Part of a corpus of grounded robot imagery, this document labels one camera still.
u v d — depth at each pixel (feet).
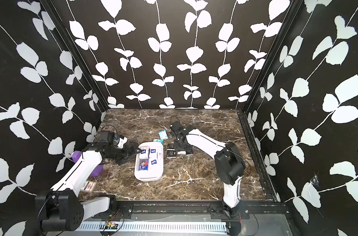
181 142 2.14
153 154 3.03
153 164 2.88
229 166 1.61
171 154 3.05
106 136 2.16
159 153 2.96
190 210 2.46
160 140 3.23
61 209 1.29
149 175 2.64
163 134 3.35
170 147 3.21
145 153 2.90
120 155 2.36
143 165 2.86
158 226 2.30
